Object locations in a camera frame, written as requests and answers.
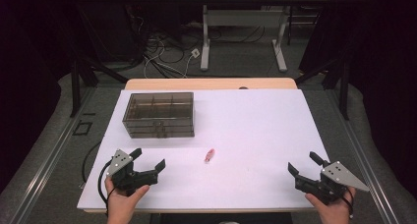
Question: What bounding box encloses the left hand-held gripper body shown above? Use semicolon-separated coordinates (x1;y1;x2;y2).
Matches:
106;148;160;197

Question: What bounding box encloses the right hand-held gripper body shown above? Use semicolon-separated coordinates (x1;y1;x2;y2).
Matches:
294;160;371;206

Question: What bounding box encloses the deep transparent drawer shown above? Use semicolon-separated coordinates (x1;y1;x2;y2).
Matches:
126;129;195;140

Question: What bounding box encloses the small pink striped packet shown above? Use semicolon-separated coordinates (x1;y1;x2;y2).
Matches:
204;147;215;164

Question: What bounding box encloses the smoky transparent drawer box housing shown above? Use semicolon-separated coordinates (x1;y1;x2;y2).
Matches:
122;91;196;140

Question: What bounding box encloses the person's left hand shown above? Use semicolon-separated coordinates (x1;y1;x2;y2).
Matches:
104;177;150;224

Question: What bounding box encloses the person's right hand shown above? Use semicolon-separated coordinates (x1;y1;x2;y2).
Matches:
304;187;357;224

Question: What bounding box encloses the shallow transparent drawer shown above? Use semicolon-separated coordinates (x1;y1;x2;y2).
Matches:
124;93;195;131

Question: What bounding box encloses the white table mat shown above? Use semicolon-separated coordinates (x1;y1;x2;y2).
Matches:
77;88;330;212

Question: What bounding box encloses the black tape square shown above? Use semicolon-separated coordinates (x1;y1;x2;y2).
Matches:
72;120;93;137

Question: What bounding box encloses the black metal stand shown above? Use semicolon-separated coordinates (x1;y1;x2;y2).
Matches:
69;58;130;119
294;58;350;121

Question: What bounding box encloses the wooden table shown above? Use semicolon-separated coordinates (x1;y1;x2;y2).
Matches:
83;78;316;215

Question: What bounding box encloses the dark curtain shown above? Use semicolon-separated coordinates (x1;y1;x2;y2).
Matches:
0;0;80;194
299;0;417;198

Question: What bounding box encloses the white-legged desk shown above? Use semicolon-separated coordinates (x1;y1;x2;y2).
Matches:
181;0;331;73

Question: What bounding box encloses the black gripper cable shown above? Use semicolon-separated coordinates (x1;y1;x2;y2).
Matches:
340;186;356;219
96;159;116;216

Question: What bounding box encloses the aluminium floor rail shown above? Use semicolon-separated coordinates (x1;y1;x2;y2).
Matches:
328;88;400;224
9;85;96;224

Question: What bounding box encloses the black cable loop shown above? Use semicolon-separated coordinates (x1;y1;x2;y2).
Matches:
81;140;103;185

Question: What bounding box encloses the white floor cable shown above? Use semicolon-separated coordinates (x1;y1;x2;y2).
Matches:
143;40;198;79

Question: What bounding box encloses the bundle of black floor cables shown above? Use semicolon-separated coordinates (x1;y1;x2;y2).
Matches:
126;4;267;80

